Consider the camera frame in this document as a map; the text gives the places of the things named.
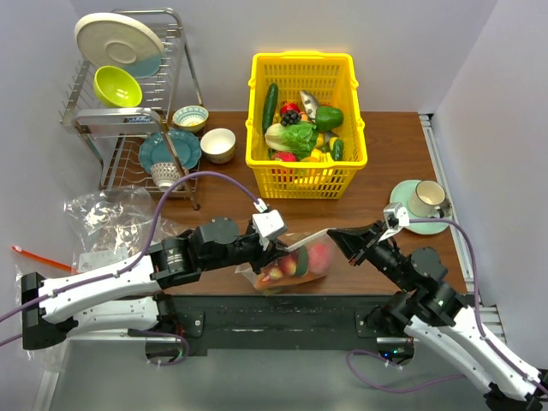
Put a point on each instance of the white cream bowl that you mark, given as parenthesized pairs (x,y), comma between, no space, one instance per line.
(218,145)

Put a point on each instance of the lime green bowl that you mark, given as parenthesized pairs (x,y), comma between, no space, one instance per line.
(116,88)

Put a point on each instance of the small green cucumber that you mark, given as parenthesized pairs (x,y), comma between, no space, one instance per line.
(337,149)

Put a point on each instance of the yellow plastic basket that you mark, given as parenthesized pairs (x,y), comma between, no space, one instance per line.
(330,78)

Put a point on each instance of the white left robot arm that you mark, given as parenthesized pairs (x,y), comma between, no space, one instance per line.
(129,294)

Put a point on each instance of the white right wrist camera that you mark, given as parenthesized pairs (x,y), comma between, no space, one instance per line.
(396,218)

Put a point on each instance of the red apple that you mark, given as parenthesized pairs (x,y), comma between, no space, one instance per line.
(285,157)

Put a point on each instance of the teal patterned small bowl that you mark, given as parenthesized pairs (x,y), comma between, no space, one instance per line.
(191,118)

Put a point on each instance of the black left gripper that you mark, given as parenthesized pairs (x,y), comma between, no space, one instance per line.
(275,250)

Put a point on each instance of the large cream blue plate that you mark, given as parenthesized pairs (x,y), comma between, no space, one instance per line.
(112,39)

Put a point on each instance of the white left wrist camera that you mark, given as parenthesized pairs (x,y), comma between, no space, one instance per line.
(268,223)

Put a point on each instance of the teal scalloped plate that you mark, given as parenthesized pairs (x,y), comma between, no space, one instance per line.
(155,150)

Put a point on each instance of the grey toy fish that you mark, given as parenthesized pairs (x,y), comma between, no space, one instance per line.
(310,105)

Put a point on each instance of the green lettuce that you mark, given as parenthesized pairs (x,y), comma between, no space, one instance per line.
(299,138)

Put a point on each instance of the clear white-dotted zip bag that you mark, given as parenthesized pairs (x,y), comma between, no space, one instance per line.
(310,258)

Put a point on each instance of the black grape bunch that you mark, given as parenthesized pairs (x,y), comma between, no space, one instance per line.
(290,117)

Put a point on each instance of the green bell pepper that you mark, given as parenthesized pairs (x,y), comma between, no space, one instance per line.
(327,118)

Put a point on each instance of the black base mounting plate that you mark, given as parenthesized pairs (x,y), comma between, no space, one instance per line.
(281,322)

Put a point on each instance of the dark green cucumber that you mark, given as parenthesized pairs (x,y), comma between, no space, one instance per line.
(270,105)

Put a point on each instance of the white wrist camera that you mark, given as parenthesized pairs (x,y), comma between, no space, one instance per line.
(268,223)
(396,218)

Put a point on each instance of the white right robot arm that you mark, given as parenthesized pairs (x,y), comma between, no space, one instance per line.
(430,310)

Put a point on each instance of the metal dish rack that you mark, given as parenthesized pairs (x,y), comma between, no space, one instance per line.
(114,135)

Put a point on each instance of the mint green saucer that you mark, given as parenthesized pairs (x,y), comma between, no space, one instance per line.
(401,193)

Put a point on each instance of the red pomegranate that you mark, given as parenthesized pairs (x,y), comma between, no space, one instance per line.
(289,106)

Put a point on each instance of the patterned white bowl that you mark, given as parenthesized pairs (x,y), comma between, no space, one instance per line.
(165,174)

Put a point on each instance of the crumpled clear plastic bag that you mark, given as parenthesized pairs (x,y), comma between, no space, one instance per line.
(113,225)

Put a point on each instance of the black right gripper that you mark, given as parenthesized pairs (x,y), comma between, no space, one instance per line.
(349,240)

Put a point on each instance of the orange papaya slice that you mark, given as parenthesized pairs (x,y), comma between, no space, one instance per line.
(274,280)

